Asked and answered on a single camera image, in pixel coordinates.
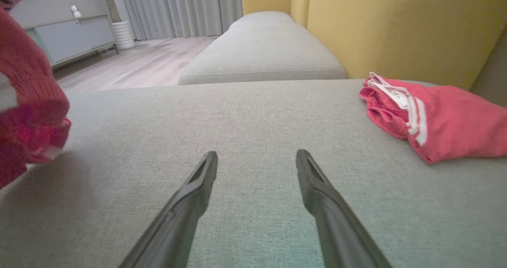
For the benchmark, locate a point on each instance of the large grey sofa seat cushion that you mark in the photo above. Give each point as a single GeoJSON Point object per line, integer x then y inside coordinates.
{"type": "Point", "coordinates": [253, 121]}

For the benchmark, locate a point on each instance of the small white indoor camera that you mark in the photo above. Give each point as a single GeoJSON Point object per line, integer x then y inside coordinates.
{"type": "Point", "coordinates": [75, 11]}

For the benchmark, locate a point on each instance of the grey low cabinet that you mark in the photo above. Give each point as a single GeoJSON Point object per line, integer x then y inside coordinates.
{"type": "Point", "coordinates": [75, 38]}

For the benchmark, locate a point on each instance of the red mesh shorts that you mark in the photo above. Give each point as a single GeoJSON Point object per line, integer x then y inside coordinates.
{"type": "Point", "coordinates": [27, 101]}

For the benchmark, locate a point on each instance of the wide yellow sofa backrest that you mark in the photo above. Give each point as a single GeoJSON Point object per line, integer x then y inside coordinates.
{"type": "Point", "coordinates": [396, 26]}

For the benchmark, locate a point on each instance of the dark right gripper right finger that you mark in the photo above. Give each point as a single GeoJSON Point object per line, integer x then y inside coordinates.
{"type": "Point", "coordinates": [336, 224]}

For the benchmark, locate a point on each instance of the grey pleated curtain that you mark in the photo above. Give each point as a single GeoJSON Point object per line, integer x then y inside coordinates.
{"type": "Point", "coordinates": [178, 8]}

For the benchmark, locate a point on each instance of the red jersey with white sleeves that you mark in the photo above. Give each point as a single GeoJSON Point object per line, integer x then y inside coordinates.
{"type": "Point", "coordinates": [447, 117]}

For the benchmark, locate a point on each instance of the white ribbed cylinder pot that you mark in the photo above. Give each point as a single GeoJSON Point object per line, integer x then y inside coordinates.
{"type": "Point", "coordinates": [123, 35]}

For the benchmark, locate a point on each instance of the small grey sofa seat cushion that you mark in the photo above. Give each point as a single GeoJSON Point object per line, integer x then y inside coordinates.
{"type": "Point", "coordinates": [261, 50]}

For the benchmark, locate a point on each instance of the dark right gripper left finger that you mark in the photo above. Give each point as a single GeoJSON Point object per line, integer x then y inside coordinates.
{"type": "Point", "coordinates": [178, 220]}

